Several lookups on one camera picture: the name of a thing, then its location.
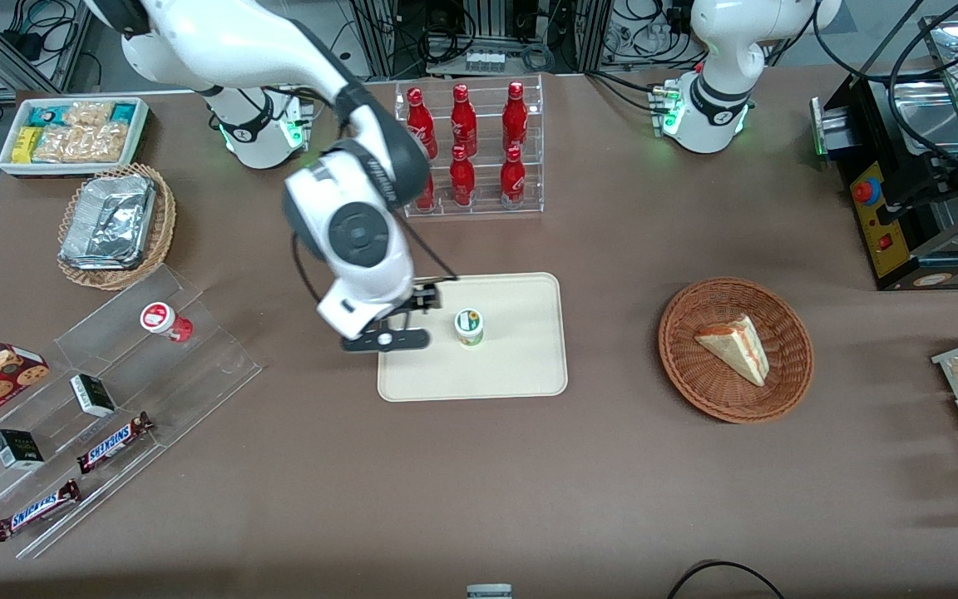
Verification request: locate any cream plastic tray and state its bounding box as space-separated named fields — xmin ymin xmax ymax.
xmin=377 ymin=272 xmax=570 ymax=403

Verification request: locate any clear acrylic bottle rack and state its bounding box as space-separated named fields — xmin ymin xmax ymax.
xmin=394 ymin=75 xmax=545 ymax=219

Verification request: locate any clear acrylic tiered stand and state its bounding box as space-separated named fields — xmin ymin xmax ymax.
xmin=0 ymin=265 xmax=264 ymax=560

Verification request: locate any oval wicker basket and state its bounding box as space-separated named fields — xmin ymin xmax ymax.
xmin=57 ymin=162 xmax=177 ymax=291

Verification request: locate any stack of foil containers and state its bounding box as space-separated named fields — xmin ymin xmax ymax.
xmin=60 ymin=173 xmax=157 ymax=270

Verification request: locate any Snickers chocolate bar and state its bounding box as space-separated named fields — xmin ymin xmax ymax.
xmin=0 ymin=479 xmax=81 ymax=543
xmin=77 ymin=412 xmax=155 ymax=475

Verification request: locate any small black box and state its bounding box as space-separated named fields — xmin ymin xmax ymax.
xmin=0 ymin=428 xmax=45 ymax=471
xmin=70 ymin=374 xmax=117 ymax=418

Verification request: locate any round brown wicker basket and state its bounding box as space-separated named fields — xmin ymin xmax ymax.
xmin=658 ymin=277 xmax=815 ymax=424

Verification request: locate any metal equipment rack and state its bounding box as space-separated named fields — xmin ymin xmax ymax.
xmin=350 ymin=0 xmax=613 ymax=77

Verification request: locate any triangular sandwich slice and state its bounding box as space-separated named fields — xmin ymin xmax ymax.
xmin=694 ymin=314 xmax=771 ymax=388

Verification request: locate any clear cracker bag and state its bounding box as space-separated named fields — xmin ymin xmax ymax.
xmin=34 ymin=123 xmax=129 ymax=163
xmin=63 ymin=101 xmax=114 ymax=127

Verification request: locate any white plastic snack bin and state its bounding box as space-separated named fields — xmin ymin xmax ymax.
xmin=0 ymin=97 xmax=151 ymax=177

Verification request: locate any black machine with yellow panel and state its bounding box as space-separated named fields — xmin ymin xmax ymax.
xmin=812 ymin=71 xmax=958 ymax=292

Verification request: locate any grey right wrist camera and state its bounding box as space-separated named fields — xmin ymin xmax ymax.
xmin=341 ymin=328 xmax=432 ymax=353

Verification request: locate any black cable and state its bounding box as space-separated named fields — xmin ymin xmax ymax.
xmin=666 ymin=561 xmax=788 ymax=599

